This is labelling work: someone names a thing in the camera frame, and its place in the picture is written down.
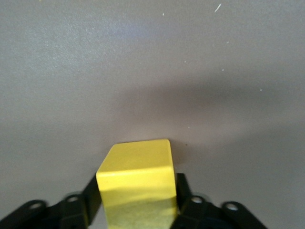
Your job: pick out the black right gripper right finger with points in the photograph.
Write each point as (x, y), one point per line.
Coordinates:
(202, 214)

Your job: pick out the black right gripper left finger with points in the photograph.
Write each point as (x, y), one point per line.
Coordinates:
(59, 212)

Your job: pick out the yellow wooden block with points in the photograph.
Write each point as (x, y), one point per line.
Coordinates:
(138, 171)

